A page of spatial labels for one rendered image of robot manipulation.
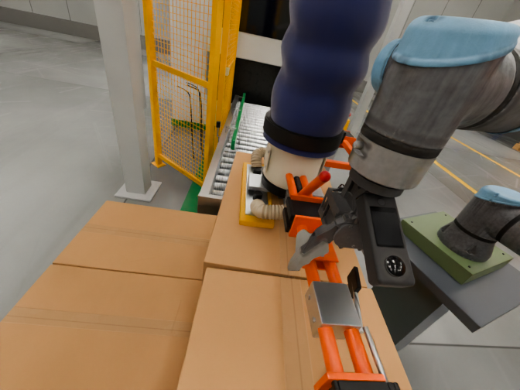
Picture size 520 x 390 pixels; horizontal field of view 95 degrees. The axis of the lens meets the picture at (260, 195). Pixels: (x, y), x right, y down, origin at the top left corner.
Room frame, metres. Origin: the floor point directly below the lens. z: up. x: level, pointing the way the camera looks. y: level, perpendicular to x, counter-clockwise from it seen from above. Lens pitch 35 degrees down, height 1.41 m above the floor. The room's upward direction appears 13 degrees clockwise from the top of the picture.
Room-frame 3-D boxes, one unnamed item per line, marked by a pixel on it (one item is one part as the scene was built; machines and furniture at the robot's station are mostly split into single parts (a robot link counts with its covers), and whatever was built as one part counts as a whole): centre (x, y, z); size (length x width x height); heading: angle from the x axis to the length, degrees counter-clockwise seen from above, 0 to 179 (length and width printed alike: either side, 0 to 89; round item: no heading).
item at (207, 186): (2.18, 0.45, 0.50); 2.31 x 0.05 x 0.19; 7
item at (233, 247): (0.66, -0.08, 0.75); 0.60 x 0.40 x 0.40; 5
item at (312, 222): (0.43, -0.12, 1.07); 0.10 x 0.08 x 0.06; 99
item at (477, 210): (0.82, -0.89, 1.00); 0.17 x 0.15 x 0.18; 25
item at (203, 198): (1.06, -0.02, 0.58); 0.70 x 0.03 x 0.06; 97
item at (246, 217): (0.67, 0.02, 0.97); 0.34 x 0.10 x 0.05; 9
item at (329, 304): (0.22, -0.15, 1.07); 0.07 x 0.07 x 0.04; 9
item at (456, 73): (0.30, -0.15, 1.38); 0.10 x 0.09 x 0.12; 115
